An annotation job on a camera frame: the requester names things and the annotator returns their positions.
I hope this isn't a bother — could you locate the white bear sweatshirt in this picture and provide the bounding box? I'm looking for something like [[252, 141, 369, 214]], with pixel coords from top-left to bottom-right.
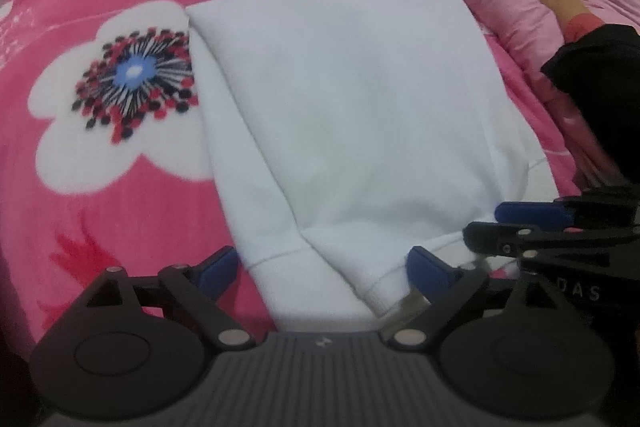
[[186, 0, 558, 332]]

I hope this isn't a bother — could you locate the operator right leg and foot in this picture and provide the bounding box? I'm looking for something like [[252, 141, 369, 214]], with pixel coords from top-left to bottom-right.
[[539, 0, 639, 185]]

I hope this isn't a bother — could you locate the pink floral bed blanket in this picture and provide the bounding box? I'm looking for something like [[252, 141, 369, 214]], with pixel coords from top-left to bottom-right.
[[0, 0, 582, 348]]

